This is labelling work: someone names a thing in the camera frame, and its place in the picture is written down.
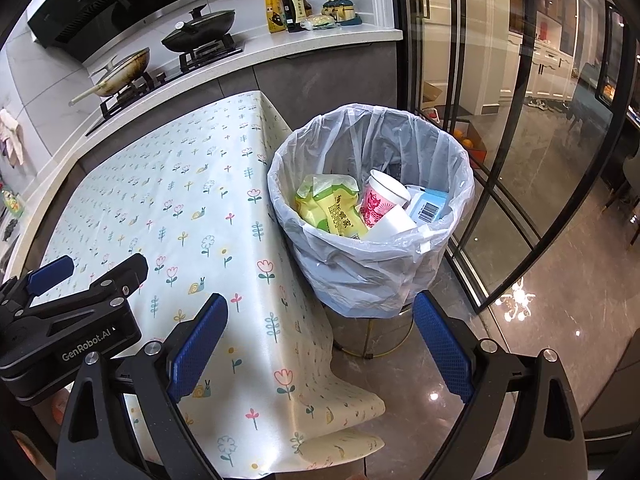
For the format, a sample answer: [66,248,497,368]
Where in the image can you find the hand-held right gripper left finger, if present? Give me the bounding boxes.
[55,293,229,480]

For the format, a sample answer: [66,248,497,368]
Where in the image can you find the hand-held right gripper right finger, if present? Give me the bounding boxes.
[413,291,587,480]

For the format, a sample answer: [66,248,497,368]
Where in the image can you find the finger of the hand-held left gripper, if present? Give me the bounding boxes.
[15,253,150,337]
[0,254,75,312]

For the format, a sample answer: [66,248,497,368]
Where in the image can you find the trash bin with plastic liner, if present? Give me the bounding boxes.
[267,102,476,359]

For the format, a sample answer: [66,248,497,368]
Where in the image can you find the blue pink wipes packet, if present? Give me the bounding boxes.
[404,185,451,224]

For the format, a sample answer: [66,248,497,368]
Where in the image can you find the pink paper cup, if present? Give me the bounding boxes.
[359,169,412,229]

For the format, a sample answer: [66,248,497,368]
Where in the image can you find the yellow green snack bag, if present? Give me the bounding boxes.
[294,174,371,241]

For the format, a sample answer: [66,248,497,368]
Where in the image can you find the green dish soap bottle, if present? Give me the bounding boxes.
[0,185,26,219]

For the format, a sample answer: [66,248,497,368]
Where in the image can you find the floral tablecloth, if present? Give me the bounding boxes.
[2,91,386,479]

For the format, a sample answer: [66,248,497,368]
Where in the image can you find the hanging kitchen cloths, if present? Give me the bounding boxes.
[0,107,25,167]

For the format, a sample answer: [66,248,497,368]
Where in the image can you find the black gas stove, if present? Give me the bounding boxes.
[85,42,245,137]

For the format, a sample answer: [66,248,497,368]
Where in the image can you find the beige pan with lid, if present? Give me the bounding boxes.
[69,47,151,107]

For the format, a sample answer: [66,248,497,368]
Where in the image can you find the cardboard box with oranges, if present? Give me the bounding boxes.
[420,82,489,162]

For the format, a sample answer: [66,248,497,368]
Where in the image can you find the black wok with lid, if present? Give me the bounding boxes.
[161,5,237,54]

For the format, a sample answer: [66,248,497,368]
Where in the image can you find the glass sliding door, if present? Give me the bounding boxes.
[390,0,631,313]

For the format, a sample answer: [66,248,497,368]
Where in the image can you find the yellow seasoning pack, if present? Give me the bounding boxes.
[264,0,285,35]

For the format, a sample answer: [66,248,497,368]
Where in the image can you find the dark soy sauce bottle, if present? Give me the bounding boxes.
[279,0,312,34]

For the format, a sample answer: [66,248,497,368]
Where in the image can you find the spice jar set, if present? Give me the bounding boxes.
[321,0,362,26]

